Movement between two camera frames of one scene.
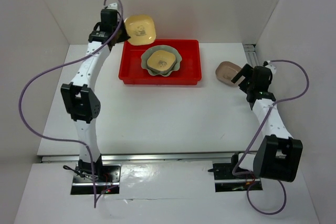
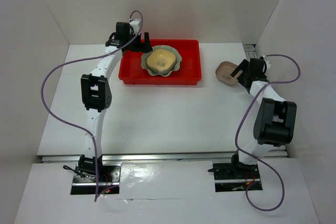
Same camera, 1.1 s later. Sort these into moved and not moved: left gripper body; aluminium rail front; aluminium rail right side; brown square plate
Moved: left gripper body
Not moved: aluminium rail right side; aluminium rail front; brown square plate
